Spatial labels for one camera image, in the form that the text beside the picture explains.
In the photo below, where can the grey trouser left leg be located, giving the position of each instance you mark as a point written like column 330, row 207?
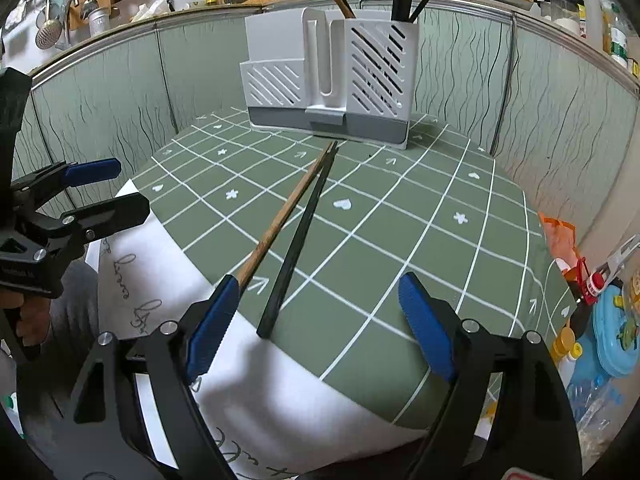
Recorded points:
column 74, row 323

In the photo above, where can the orange plastic bag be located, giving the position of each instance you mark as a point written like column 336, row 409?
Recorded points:
column 561, row 241

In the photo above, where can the white squeeze bottle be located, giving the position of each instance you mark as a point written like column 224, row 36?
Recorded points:
column 594, row 24

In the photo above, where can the green checkered tablecloth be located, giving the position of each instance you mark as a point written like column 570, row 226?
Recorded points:
column 341, row 374

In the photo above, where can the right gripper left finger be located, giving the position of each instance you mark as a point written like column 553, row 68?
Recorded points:
column 107, row 432

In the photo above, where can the dark soy sauce bottle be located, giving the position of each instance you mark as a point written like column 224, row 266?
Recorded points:
column 586, row 287

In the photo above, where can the white utensil holder caddy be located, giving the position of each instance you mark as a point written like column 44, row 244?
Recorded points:
column 316, row 71

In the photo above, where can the green label bottle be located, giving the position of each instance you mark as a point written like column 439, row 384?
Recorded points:
column 618, row 37

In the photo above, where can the clear jar black lid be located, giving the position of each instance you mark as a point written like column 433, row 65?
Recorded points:
column 564, row 13

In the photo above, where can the person left hand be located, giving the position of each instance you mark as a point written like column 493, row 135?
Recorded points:
column 33, row 325

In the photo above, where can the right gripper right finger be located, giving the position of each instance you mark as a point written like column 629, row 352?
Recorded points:
column 533, row 435

